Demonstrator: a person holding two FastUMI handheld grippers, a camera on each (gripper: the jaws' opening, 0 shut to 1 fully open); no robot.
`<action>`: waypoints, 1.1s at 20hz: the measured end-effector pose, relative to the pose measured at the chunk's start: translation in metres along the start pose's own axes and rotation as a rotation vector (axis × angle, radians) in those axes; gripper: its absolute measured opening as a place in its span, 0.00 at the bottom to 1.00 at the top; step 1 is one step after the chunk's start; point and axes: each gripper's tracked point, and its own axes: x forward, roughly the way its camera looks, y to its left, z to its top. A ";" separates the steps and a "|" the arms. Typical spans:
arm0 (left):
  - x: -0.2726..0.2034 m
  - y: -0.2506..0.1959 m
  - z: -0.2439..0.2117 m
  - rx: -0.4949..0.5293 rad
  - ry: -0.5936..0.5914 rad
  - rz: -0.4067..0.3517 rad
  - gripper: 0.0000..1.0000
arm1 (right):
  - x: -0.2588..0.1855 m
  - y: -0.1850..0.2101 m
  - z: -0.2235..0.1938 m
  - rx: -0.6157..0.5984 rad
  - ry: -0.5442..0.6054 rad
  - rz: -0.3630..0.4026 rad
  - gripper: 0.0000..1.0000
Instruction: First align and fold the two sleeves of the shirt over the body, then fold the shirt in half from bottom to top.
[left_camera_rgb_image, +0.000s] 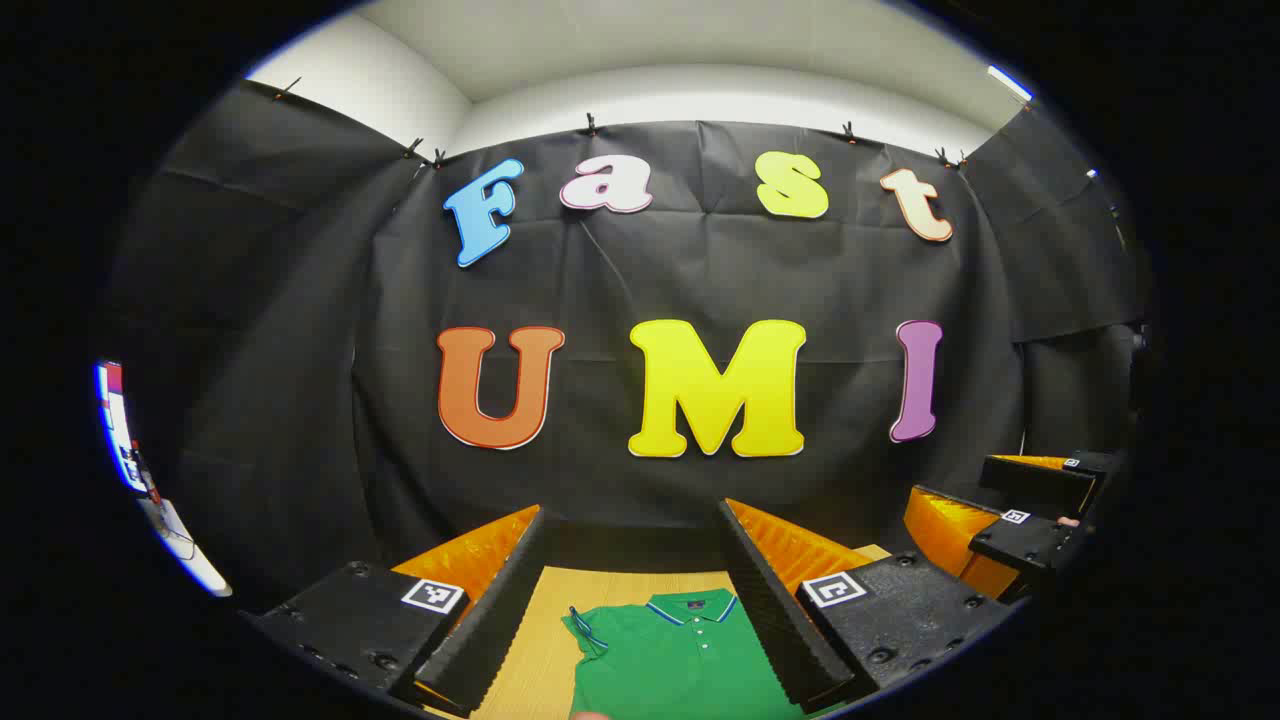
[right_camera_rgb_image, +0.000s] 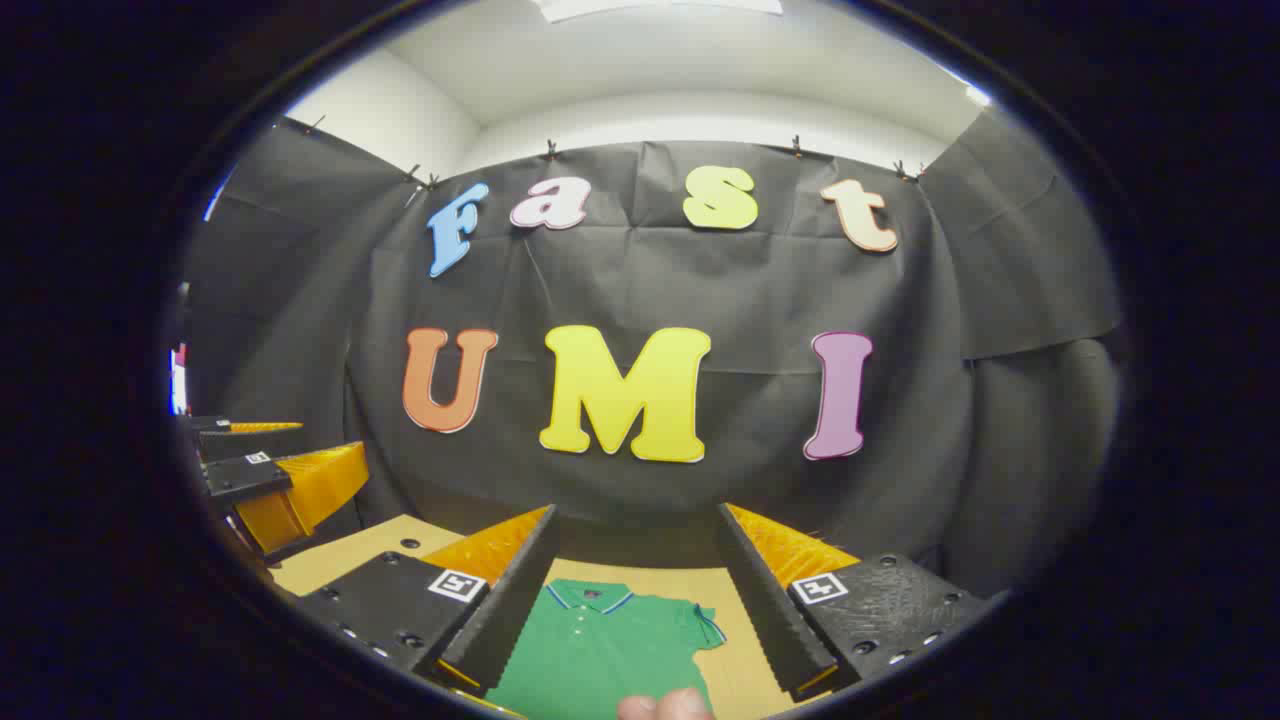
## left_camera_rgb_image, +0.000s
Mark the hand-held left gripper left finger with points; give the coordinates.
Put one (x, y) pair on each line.
(500, 610)

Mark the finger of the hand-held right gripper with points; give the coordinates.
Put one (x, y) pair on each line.
(1040, 485)
(1030, 545)

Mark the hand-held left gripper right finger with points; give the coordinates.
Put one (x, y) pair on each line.
(765, 610)

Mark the black backdrop cloth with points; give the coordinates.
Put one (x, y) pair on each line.
(700, 270)

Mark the row of black cloth clips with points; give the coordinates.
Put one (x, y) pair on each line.
(590, 125)

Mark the green T-shirt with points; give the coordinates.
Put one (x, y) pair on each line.
(680, 665)

